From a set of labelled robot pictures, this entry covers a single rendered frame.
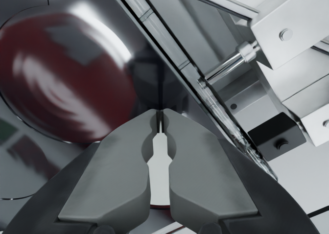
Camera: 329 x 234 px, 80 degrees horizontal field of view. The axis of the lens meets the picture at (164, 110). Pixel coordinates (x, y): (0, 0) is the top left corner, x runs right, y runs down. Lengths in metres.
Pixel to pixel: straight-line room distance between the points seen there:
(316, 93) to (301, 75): 0.02
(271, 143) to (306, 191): 0.23
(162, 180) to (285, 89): 0.13
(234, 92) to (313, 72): 0.07
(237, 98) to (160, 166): 0.10
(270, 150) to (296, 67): 0.07
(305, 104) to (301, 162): 0.17
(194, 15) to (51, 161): 0.19
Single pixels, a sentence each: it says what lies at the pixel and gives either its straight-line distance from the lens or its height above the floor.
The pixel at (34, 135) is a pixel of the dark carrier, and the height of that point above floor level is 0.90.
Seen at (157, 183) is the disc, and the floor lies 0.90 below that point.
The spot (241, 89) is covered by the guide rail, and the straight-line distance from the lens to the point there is 0.21.
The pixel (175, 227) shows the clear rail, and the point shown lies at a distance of 0.25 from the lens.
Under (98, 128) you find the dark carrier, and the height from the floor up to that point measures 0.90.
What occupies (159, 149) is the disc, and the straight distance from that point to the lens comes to 0.17.
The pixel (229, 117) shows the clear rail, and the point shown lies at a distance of 0.16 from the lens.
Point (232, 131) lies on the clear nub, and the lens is 0.16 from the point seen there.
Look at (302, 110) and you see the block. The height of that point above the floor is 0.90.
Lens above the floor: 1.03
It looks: 62 degrees down
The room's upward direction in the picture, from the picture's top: 179 degrees clockwise
